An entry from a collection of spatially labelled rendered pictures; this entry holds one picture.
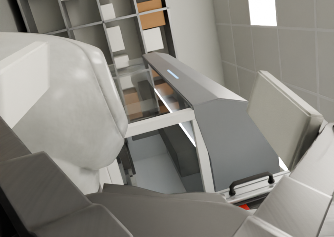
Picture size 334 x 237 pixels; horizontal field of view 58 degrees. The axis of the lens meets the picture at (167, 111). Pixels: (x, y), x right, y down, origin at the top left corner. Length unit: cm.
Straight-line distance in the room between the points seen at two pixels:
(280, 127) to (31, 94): 13
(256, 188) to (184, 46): 392
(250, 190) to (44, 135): 104
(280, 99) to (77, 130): 16
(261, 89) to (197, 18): 481
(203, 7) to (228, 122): 366
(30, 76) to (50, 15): 465
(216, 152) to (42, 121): 134
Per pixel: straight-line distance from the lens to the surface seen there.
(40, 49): 18
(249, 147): 161
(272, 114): 17
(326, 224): 32
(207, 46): 507
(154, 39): 436
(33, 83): 17
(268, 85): 18
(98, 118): 27
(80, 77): 27
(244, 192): 122
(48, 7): 482
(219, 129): 150
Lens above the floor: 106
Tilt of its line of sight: 8 degrees up
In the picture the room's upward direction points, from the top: 75 degrees clockwise
